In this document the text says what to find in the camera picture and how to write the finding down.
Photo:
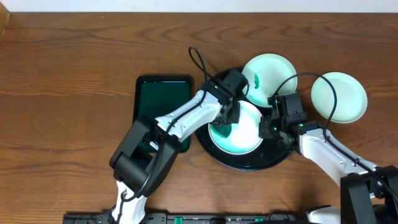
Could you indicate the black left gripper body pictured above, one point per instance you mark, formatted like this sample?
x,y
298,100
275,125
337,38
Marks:
x,y
232,113

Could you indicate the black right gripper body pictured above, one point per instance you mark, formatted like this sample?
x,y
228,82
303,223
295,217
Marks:
x,y
272,129

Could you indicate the green scouring pad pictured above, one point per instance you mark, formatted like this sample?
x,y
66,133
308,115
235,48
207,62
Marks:
x,y
222,130

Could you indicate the white plate green stain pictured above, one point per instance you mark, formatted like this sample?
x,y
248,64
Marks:
x,y
244,136

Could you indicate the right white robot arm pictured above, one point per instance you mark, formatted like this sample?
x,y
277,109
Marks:
x,y
368,192

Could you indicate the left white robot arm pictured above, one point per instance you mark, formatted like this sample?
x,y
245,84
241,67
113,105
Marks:
x,y
146,154

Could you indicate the round black tray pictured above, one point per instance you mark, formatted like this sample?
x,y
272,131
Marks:
x,y
268,154

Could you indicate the black rectangular water tray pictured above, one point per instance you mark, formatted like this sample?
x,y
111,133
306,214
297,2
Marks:
x,y
159,95

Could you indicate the light green plate green stain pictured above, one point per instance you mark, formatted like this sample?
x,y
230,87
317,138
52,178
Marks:
x,y
265,73

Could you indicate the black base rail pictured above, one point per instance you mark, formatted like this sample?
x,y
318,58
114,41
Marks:
x,y
162,218

